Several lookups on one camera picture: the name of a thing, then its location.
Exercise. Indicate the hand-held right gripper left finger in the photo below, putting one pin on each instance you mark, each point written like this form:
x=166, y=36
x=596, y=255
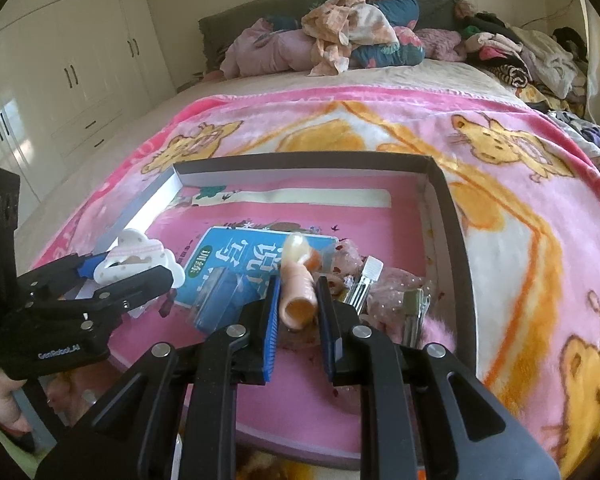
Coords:
x=272, y=330

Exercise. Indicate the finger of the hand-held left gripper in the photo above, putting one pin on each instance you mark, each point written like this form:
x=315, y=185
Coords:
x=130, y=287
x=87, y=267

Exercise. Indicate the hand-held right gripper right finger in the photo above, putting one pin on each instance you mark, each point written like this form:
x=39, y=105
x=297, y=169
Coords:
x=325, y=330

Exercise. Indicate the white claw hair clip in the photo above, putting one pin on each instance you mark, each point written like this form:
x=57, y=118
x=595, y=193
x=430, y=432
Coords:
x=145, y=250

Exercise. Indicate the shallow cardboard box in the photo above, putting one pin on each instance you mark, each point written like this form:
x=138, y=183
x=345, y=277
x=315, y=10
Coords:
x=455, y=260

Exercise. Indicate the person's left hand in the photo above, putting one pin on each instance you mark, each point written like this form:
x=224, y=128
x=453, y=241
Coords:
x=2, y=400

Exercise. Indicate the small blue box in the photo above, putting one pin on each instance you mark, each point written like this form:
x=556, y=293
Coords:
x=220, y=295

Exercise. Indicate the pink dotted scrunchie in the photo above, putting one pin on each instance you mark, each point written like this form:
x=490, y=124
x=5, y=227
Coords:
x=385, y=295

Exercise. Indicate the silver alligator hair clip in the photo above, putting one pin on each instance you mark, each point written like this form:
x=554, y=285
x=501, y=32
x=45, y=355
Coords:
x=367, y=275
x=414, y=315

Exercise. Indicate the pink fluffy hair accessory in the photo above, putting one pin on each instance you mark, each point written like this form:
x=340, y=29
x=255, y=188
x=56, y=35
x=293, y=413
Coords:
x=442, y=332

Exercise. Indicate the white wardrobe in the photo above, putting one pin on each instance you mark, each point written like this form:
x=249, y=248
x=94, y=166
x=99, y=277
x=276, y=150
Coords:
x=80, y=60

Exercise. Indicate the pink printed blanket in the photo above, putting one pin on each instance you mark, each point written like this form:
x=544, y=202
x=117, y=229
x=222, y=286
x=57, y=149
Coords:
x=530, y=260

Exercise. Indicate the pink quilt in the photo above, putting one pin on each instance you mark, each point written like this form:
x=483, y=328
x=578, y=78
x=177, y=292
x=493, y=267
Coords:
x=260, y=50

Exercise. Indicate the grey bed headboard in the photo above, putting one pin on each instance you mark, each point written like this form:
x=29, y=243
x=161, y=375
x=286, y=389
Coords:
x=220, y=30

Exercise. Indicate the pile of clothes on bed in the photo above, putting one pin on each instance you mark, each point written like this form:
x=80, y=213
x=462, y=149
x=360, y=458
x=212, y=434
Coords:
x=385, y=52

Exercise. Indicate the peach patterned cloth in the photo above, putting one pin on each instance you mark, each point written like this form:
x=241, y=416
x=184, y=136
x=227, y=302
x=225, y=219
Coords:
x=360, y=25

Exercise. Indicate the lilac pillow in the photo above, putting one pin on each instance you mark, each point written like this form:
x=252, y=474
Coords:
x=440, y=42

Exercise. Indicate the crumpled clothes beside bed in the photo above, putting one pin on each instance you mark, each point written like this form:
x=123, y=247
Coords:
x=585, y=132

